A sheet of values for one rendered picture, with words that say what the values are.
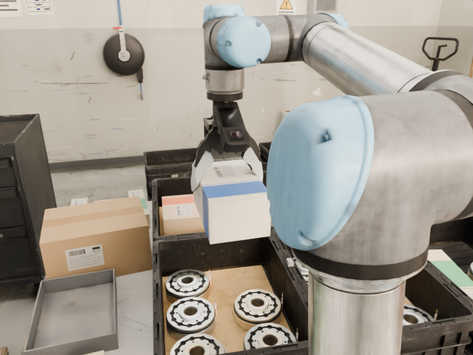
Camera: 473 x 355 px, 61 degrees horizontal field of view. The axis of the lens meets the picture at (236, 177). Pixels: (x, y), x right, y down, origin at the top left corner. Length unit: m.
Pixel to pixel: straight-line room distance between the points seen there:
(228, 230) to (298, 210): 0.46
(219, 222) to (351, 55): 0.38
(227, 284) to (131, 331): 0.28
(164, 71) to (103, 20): 0.69
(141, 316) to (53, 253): 0.31
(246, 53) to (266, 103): 3.69
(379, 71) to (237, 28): 0.23
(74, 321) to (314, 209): 0.97
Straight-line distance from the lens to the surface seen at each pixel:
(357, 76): 0.53
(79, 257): 1.27
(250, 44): 0.63
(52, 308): 1.25
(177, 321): 0.88
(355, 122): 0.30
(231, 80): 0.76
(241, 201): 0.74
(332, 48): 0.59
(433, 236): 1.28
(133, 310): 1.18
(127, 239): 1.25
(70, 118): 4.14
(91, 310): 1.20
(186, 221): 1.16
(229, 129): 0.72
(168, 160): 2.75
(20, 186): 2.17
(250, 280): 1.03
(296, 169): 0.31
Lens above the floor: 1.45
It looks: 22 degrees down
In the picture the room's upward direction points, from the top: straight up
